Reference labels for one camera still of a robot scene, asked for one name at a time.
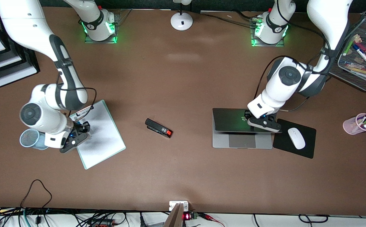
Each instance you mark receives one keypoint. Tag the black stacked letter tray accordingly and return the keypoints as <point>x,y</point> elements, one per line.
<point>34,66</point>

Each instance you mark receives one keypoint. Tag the blue-capped white marker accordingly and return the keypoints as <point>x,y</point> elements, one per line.
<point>363,55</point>

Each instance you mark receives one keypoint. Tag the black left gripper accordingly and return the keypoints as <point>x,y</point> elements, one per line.
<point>270,117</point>

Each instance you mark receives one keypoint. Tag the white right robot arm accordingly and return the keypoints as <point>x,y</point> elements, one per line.
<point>22,25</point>

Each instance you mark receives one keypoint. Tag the metal base plate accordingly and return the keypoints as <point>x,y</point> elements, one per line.
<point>90,40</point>
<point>266,45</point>

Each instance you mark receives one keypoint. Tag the black stapler orange tip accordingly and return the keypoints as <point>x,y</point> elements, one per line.
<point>157,127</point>

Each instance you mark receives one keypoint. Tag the blank white paper sheet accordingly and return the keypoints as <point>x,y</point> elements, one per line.
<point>104,142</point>

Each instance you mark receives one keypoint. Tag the white desk lamp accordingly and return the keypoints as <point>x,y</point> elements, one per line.
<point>181,22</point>

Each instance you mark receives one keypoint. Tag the tan wooden figure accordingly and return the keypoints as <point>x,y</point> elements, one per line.
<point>357,38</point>

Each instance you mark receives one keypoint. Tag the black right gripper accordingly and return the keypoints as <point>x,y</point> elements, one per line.
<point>81,128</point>

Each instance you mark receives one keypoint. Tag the mint green clipboard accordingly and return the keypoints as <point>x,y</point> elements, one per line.
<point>86,110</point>

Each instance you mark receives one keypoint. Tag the red LED display module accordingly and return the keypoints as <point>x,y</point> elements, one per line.
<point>186,216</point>

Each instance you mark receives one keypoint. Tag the green marker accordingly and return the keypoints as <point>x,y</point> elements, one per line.
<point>349,47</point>

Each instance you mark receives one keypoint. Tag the silver laptop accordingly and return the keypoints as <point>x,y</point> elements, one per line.
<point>233,121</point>

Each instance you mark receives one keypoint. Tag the black mouse pad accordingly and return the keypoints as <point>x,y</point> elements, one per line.
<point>280,142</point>

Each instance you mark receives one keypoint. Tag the pink translucent pen cup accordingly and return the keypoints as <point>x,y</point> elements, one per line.
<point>350,126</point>

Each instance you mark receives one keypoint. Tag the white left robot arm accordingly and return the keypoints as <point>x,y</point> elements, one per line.
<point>285,77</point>

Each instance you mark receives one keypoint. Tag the white computer mouse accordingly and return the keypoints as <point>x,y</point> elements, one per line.
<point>296,138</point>

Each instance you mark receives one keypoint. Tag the yellow highlighter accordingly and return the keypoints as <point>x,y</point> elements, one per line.
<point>361,71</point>

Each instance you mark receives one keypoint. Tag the brown wooden post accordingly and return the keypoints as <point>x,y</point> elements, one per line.
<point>174,219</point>

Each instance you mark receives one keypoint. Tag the orange black connector strip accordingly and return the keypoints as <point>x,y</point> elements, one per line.
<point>102,224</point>

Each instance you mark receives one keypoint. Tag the white power box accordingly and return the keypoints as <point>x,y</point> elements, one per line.
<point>173,204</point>

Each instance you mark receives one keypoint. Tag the blue mesh pen cup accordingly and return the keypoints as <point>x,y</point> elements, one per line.
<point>26,140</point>

